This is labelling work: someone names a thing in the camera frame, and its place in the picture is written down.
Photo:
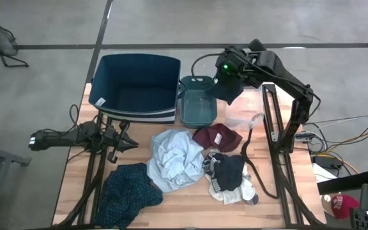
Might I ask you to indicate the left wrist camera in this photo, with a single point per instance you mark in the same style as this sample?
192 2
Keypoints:
113 156

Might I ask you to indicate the white paper sheet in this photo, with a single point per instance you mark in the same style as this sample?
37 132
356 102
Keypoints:
323 175

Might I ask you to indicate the navy dotted cloth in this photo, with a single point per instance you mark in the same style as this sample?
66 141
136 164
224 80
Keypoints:
126 195

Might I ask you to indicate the black power adapter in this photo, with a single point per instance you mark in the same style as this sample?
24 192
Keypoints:
327 162

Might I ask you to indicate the white sock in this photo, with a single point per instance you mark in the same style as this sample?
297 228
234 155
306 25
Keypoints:
228 198
249 187

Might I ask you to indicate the light blue shirt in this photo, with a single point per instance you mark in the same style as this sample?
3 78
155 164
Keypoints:
174 159

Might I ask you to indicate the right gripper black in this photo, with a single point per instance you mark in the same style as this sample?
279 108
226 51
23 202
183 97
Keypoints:
230 65

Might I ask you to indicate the black Puma underwear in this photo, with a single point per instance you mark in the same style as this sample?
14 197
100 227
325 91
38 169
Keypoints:
232 172

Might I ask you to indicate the red cap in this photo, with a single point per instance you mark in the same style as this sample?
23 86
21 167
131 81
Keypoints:
345 206

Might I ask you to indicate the teal plastic bin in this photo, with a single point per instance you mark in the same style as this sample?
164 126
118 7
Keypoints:
198 111

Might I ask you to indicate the maroon cap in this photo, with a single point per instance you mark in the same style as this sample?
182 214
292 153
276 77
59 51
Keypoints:
208 134

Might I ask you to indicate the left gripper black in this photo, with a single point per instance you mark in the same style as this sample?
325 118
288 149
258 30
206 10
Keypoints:
112 139

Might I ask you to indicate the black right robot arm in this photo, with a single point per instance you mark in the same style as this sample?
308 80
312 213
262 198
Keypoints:
286 76

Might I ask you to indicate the clear plastic box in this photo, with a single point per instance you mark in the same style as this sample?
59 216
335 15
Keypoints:
244 111

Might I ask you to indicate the black desk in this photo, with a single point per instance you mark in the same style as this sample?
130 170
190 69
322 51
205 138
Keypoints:
343 183

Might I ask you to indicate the grey striped sock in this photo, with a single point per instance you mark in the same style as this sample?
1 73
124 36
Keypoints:
253 200

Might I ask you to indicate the navy white striped fabric basket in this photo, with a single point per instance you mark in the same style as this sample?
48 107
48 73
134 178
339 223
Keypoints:
133 73

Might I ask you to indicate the black aluminium frame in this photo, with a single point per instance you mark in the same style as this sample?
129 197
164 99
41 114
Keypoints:
268 111
92 169

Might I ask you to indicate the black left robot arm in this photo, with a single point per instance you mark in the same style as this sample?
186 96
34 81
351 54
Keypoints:
59 138

